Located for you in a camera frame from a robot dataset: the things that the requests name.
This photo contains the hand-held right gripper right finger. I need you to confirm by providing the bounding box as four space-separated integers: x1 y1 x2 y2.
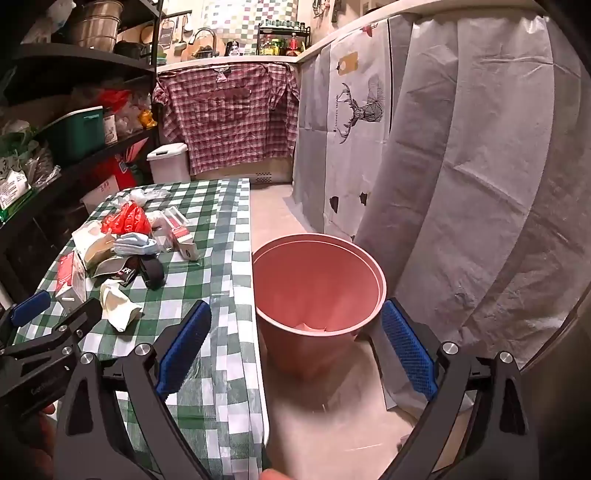
379 298 533 480

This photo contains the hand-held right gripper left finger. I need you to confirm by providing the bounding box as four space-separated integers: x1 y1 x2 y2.
54 299 213 480

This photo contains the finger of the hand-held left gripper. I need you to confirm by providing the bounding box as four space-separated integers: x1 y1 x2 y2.
0 290 52 346
0 298 102 370

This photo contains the large white paper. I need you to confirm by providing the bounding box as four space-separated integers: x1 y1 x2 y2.
99 279 144 333

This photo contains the red and white carton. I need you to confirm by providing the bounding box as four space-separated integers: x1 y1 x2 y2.
54 251 88 305

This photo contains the black strap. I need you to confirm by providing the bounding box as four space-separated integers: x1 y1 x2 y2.
139 256 167 289

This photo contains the small red white box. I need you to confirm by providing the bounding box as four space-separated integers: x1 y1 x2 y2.
168 224 200 261

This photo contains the pink plastic bucket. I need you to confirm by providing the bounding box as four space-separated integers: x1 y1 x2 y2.
252 234 387 370

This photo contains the red plastic bag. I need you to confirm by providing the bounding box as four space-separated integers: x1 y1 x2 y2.
100 202 152 236

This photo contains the person's left hand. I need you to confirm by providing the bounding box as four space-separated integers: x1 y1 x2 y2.
0 402 58 480

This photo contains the green checkered tablecloth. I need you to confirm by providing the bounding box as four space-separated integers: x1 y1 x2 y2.
9 178 273 480

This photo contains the green and white packet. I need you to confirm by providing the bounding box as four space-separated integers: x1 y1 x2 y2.
0 157 33 222

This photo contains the white cardboard storage box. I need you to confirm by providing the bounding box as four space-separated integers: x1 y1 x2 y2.
81 175 121 208

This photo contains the red cardboard box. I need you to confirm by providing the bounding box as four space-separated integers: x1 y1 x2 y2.
92 157 146 192

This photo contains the green storage box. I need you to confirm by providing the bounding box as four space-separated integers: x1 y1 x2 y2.
46 106 106 162

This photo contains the white lidded bin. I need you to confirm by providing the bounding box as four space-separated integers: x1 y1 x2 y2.
147 142 191 184

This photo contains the grey deer print cover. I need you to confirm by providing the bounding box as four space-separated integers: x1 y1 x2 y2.
292 9 591 416

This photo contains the red bag on shelf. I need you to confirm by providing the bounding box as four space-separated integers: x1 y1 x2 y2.
95 89 132 112

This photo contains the red plaid shirt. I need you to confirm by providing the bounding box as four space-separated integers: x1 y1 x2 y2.
152 62 301 175

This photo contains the black metal shelf rack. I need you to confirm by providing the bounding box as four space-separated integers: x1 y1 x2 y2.
0 0 178 305

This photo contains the black pan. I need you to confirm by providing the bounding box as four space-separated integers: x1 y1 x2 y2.
115 41 153 61

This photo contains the steel pot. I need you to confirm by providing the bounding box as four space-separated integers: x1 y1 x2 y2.
76 0 124 51

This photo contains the white plastic bag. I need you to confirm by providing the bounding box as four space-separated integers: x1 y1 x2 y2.
44 0 77 35

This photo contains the white kitchen counter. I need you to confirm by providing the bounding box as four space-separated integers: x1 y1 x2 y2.
156 0 444 75

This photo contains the metal faucet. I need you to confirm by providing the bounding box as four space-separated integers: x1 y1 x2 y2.
193 27 218 58

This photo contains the black spice rack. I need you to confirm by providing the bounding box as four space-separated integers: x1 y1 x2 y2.
257 21 311 56

